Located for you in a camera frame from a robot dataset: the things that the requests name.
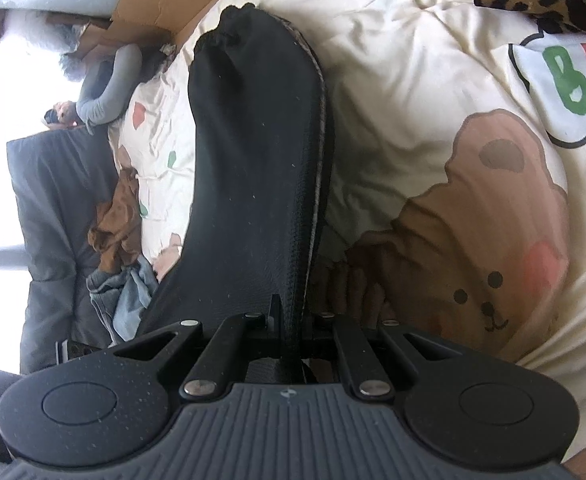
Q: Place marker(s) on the black crumpled cloth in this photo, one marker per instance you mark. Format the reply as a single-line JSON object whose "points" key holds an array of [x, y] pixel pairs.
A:
{"points": [[152, 67]]}

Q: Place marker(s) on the brown garment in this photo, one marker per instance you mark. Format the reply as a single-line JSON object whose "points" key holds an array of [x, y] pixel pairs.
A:
{"points": [[118, 225]]}

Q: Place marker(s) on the pale blue plastic bag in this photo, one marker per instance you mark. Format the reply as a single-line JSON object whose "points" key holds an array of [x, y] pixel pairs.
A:
{"points": [[78, 52]]}

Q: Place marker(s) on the grey neck pillow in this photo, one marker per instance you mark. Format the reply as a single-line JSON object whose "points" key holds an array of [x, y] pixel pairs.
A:
{"points": [[108, 90]]}

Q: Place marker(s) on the cream bear print blanket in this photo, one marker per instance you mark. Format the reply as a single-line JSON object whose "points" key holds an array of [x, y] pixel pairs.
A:
{"points": [[398, 85]]}

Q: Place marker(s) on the dark grey pillow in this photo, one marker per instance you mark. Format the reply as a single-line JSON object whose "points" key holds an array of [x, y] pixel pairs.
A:
{"points": [[53, 210]]}

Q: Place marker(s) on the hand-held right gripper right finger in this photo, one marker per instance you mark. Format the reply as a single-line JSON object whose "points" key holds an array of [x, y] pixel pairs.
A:
{"points": [[323, 341]]}

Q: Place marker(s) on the black pants with bear trim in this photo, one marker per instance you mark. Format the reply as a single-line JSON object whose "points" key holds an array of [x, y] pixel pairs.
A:
{"points": [[253, 160]]}

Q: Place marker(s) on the blue denim garment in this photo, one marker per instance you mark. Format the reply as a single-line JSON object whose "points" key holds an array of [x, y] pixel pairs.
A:
{"points": [[123, 300]]}

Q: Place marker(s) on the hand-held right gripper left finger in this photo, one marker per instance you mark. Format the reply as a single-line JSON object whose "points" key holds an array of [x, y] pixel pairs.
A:
{"points": [[273, 325]]}

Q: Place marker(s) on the brown teddy bear toy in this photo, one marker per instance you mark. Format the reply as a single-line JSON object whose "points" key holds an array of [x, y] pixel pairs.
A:
{"points": [[63, 115]]}

